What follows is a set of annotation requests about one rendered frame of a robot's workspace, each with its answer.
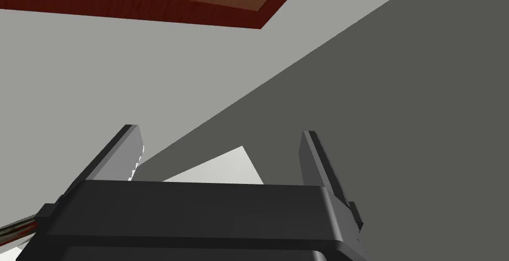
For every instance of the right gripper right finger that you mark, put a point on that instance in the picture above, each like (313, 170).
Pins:
(318, 165)

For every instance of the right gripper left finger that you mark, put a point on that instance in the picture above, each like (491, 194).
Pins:
(119, 155)

